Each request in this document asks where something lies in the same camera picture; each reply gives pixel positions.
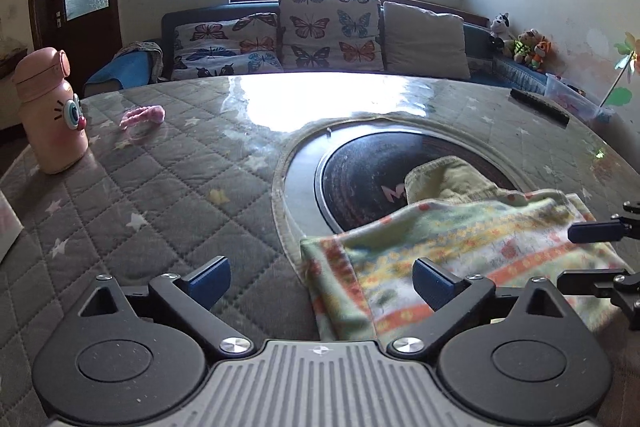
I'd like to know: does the black round cooktop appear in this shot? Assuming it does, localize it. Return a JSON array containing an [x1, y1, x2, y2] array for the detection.
[[315, 132, 517, 234]]

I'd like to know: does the orange plush tiger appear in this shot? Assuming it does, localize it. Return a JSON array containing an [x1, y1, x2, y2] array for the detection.
[[530, 36, 554, 72]]

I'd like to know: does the black remote control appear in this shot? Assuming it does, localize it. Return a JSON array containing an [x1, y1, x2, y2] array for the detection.
[[509, 88, 571, 126]]

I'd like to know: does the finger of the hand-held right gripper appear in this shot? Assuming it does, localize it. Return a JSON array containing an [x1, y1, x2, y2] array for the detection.
[[556, 268, 640, 316], [568, 201, 640, 244]]

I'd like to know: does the pink fuzzy hair tie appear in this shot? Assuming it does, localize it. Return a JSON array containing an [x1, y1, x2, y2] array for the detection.
[[119, 105, 166, 130]]

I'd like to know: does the black and white plush cow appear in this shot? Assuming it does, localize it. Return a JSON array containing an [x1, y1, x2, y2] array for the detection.
[[488, 12, 516, 56]]

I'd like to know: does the clear plastic storage box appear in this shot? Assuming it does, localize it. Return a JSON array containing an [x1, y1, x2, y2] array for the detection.
[[544, 73, 617, 122]]

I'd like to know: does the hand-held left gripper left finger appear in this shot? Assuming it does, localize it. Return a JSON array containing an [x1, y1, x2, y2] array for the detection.
[[80, 256, 256, 359]]

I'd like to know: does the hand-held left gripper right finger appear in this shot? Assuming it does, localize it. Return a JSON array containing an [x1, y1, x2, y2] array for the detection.
[[387, 257, 568, 359]]

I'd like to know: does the pink cartoon water bottle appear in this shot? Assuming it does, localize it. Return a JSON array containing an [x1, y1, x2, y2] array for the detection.
[[12, 47, 90, 174]]

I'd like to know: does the colourful patterned garment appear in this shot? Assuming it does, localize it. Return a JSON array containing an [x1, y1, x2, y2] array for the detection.
[[299, 155, 632, 342]]

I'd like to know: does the dark blue sofa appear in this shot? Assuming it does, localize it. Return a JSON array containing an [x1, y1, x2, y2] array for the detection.
[[82, 2, 551, 98]]

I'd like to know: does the colourful pinwheel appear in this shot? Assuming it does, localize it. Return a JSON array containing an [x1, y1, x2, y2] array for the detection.
[[599, 31, 640, 108]]

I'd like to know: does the brown plush toy green vest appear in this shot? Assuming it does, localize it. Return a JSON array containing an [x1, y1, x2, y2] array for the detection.
[[512, 29, 540, 64]]

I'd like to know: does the blue and grey blanket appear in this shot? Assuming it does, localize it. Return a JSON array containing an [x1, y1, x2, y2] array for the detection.
[[82, 40, 164, 96]]

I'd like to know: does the white flat object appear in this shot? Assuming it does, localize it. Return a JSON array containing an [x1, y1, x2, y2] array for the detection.
[[0, 191, 24, 264]]

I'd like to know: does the plain beige pillow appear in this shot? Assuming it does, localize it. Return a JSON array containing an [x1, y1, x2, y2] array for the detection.
[[382, 1, 472, 80]]

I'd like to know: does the butterfly print pillow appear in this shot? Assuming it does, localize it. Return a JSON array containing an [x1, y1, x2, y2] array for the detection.
[[172, 13, 284, 80], [277, 0, 386, 73]]

